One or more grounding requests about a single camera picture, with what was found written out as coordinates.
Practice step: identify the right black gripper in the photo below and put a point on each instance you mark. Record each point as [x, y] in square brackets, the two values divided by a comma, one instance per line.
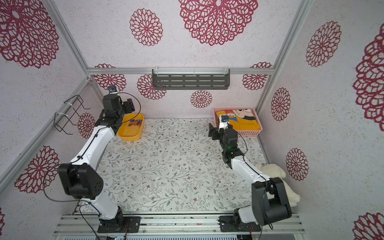
[214, 133]

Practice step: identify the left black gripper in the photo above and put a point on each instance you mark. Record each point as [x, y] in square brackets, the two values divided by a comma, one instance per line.
[129, 105]

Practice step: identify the yellow plastic storage tray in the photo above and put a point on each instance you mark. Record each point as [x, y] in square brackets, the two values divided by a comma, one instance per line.
[132, 127]

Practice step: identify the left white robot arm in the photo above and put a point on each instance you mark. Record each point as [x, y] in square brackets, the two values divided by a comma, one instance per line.
[79, 177]

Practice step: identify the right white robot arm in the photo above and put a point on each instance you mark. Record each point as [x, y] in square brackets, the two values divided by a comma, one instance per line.
[269, 200]

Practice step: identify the yellow cartoon towel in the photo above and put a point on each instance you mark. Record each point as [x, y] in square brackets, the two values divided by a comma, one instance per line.
[243, 119]

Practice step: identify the pink perforated plastic basket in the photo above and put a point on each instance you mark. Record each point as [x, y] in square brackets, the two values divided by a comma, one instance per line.
[249, 133]

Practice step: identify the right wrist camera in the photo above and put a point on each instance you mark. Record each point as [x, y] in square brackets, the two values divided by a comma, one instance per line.
[223, 122]

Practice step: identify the grey wall shelf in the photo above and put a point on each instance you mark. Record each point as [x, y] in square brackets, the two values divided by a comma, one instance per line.
[191, 79]

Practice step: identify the black wire wall rack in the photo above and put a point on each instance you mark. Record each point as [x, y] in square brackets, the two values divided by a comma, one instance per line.
[62, 119]

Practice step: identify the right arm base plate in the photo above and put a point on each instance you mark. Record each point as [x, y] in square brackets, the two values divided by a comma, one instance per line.
[234, 224]

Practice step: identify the aluminium rail frame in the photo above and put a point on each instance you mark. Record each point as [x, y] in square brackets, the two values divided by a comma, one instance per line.
[214, 223]

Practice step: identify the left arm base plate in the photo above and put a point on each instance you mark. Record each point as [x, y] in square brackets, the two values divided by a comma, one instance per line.
[120, 225]

